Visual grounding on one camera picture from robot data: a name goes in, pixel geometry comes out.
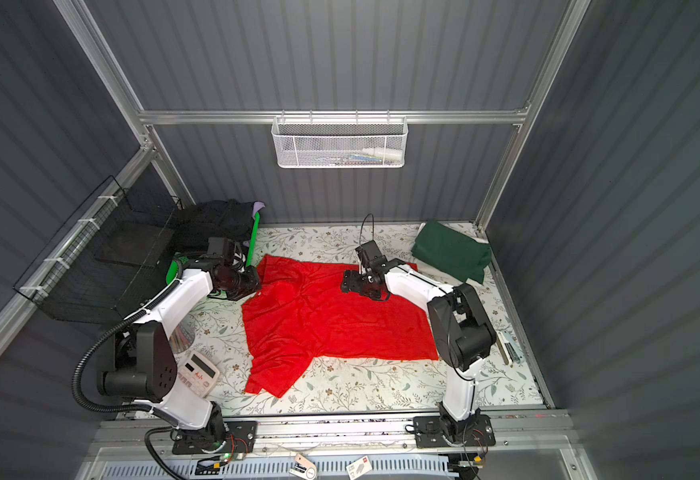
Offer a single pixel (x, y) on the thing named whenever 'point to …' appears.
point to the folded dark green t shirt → (456, 253)
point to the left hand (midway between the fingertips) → (260, 285)
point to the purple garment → (257, 205)
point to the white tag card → (304, 467)
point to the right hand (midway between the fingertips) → (353, 289)
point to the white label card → (359, 467)
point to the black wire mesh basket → (109, 260)
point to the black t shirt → (195, 224)
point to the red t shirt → (304, 314)
